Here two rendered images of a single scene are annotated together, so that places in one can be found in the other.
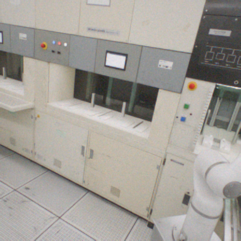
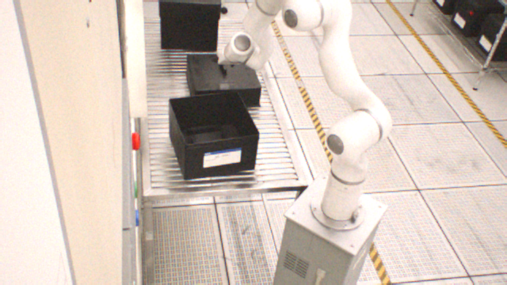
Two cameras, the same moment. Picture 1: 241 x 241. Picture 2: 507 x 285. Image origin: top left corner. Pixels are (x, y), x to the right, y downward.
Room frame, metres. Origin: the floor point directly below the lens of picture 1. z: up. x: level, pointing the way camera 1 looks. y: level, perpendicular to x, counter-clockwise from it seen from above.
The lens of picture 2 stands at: (1.80, 0.37, 2.12)
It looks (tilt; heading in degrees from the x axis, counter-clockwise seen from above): 40 degrees down; 230
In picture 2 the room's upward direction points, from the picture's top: 7 degrees clockwise
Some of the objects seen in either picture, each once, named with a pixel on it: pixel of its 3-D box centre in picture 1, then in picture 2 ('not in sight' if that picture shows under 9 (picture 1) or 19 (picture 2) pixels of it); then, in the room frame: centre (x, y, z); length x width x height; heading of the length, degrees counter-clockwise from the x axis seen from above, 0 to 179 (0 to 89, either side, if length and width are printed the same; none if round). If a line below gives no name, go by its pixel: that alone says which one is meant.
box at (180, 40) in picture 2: not in sight; (189, 13); (0.58, -1.70, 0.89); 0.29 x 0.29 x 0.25; 61
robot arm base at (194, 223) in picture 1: (198, 224); (342, 191); (0.71, -0.42, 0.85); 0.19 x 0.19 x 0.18
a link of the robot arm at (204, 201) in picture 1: (210, 179); (349, 149); (0.75, -0.41, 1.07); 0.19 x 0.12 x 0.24; 6
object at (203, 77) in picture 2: not in sight; (223, 77); (0.68, -1.23, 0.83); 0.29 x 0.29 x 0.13; 68
